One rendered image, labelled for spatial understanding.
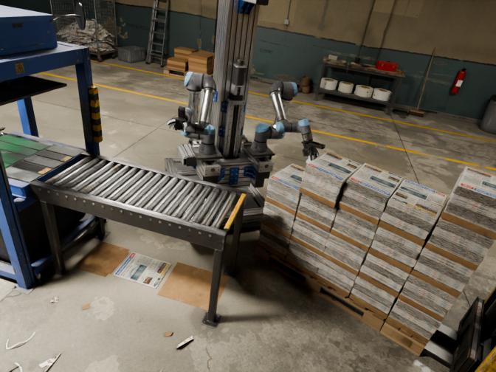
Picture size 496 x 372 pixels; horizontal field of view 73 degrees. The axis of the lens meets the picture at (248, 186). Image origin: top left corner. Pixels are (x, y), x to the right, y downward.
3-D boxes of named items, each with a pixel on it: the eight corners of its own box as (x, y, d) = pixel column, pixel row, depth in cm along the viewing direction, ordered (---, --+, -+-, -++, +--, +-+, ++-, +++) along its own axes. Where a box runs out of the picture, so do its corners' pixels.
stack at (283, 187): (276, 236, 331) (293, 162, 289) (393, 302, 277) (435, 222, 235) (253, 256, 303) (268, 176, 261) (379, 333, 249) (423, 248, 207)
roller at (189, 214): (212, 190, 246) (210, 184, 244) (187, 226, 206) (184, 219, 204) (207, 190, 248) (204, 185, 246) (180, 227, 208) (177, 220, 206)
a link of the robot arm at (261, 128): (252, 136, 305) (254, 122, 298) (266, 136, 309) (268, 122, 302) (256, 142, 295) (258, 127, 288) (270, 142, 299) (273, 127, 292)
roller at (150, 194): (170, 181, 251) (170, 175, 249) (138, 214, 211) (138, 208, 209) (164, 179, 252) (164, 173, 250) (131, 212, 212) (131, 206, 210)
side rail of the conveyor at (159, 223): (225, 246, 207) (227, 231, 201) (222, 252, 203) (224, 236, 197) (38, 194, 227) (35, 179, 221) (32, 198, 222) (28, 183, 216)
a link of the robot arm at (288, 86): (264, 134, 308) (278, 78, 273) (279, 134, 313) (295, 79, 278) (268, 142, 300) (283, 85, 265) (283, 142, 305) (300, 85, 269)
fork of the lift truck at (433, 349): (319, 281, 282) (321, 277, 280) (454, 360, 234) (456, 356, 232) (314, 288, 275) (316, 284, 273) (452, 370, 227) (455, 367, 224)
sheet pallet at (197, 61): (220, 76, 872) (222, 53, 844) (209, 83, 802) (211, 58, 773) (177, 68, 890) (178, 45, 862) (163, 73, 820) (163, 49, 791)
